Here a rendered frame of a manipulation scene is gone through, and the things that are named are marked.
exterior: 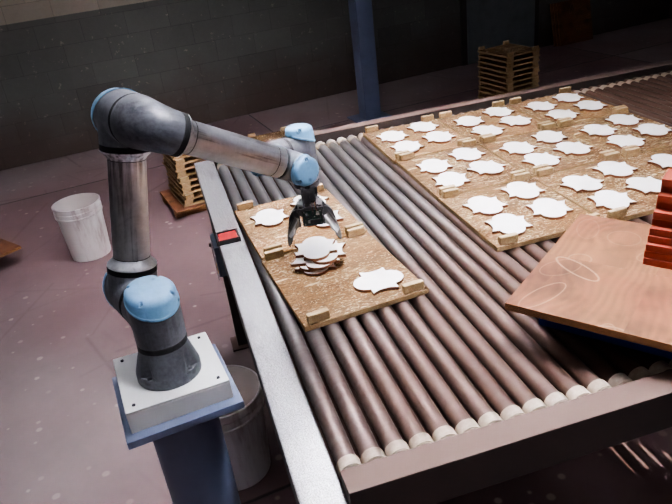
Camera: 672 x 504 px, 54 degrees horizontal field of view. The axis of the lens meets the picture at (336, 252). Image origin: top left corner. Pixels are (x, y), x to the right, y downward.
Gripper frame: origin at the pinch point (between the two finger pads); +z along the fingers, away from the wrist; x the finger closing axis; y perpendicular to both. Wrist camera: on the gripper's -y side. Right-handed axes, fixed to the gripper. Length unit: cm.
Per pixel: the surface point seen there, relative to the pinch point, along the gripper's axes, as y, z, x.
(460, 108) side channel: -132, 6, 77
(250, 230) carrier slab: -28.8, 6.7, -20.8
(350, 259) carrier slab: 1.2, 6.7, 9.5
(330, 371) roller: 50, 9, -1
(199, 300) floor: -150, 100, -69
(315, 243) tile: -2.1, 1.6, 0.0
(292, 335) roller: 33.5, 8.5, -8.9
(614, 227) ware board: 24, -4, 77
